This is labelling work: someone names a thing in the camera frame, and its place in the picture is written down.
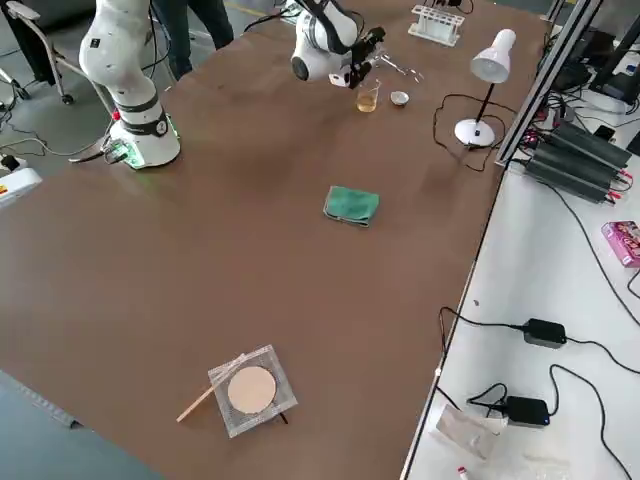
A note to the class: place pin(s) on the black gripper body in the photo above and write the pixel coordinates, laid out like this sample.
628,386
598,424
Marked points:
361,65

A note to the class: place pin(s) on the small clear glass beaker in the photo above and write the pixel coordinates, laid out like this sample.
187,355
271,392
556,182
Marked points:
380,53

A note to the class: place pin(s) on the clear glass test tube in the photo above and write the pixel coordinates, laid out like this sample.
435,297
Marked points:
439,3

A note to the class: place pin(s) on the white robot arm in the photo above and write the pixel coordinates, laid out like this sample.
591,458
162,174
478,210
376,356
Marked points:
130,75

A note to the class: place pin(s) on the glass beaker with amber liquid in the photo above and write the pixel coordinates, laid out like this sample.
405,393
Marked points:
368,102

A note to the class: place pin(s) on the metal crucible tongs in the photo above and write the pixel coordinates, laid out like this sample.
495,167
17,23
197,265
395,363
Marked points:
402,67

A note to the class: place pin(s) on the small white dish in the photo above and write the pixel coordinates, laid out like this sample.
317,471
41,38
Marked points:
399,99

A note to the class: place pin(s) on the white test tube rack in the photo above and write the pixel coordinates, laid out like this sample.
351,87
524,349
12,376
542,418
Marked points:
435,22

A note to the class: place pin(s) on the white desk lamp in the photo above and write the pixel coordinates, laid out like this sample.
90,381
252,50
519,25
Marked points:
492,57

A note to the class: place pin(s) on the person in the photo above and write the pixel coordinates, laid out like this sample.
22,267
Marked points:
197,35

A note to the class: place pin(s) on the long black power supply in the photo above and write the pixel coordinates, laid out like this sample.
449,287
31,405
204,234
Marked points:
595,145
565,180
580,162

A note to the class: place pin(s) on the pink printed box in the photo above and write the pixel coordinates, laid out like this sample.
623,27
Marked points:
625,242

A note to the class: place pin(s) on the black power adapter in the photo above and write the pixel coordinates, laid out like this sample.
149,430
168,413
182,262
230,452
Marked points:
545,333
525,411

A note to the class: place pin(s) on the grey office chair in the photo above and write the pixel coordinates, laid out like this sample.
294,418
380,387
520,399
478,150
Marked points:
35,45

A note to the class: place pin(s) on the white controller box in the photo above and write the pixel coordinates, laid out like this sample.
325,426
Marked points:
17,187

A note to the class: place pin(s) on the wooden test tube clamp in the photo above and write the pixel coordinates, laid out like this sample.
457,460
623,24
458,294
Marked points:
200,402

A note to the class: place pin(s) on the silver foil bag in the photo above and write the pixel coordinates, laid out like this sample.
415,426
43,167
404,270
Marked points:
465,432

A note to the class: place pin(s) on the aluminium frame post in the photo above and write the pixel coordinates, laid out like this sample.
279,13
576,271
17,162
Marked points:
530,110

